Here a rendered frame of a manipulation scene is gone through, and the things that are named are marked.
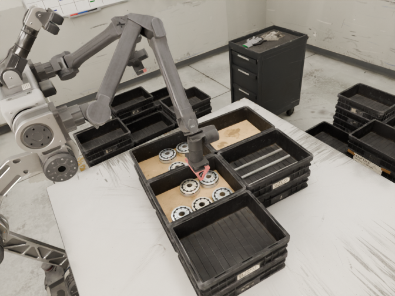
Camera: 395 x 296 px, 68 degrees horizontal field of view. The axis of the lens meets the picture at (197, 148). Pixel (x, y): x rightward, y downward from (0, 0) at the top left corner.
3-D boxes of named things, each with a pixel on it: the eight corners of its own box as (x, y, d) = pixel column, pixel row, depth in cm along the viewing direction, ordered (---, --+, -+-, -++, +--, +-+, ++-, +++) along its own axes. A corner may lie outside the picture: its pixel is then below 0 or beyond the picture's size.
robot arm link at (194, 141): (184, 134, 115) (191, 141, 111) (199, 128, 118) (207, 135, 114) (186, 148, 119) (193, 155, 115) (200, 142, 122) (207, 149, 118)
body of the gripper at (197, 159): (198, 152, 127) (197, 138, 123) (209, 165, 120) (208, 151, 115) (184, 157, 125) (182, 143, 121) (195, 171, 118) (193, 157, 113)
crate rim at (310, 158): (247, 191, 137) (247, 188, 135) (216, 156, 158) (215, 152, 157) (314, 159, 148) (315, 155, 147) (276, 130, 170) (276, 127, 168)
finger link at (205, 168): (203, 170, 130) (201, 154, 124) (211, 180, 124) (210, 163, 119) (189, 176, 127) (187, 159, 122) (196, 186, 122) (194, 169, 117)
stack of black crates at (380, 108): (389, 143, 261) (405, 98, 233) (367, 158, 250) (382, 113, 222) (348, 124, 289) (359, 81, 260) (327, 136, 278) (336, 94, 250)
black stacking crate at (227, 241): (204, 303, 110) (200, 289, 103) (173, 242, 131) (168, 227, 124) (288, 254, 121) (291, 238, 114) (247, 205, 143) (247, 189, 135)
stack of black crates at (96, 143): (101, 192, 255) (83, 152, 226) (91, 172, 275) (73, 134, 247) (143, 171, 269) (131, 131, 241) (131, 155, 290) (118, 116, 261)
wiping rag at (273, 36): (269, 43, 281) (270, 40, 278) (254, 38, 296) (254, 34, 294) (291, 35, 291) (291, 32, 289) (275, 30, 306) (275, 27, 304)
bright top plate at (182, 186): (184, 197, 145) (184, 196, 145) (176, 184, 153) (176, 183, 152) (203, 188, 148) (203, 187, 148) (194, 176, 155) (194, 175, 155)
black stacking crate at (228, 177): (173, 242, 132) (168, 226, 124) (150, 198, 153) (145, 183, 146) (247, 205, 143) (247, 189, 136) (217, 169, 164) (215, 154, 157)
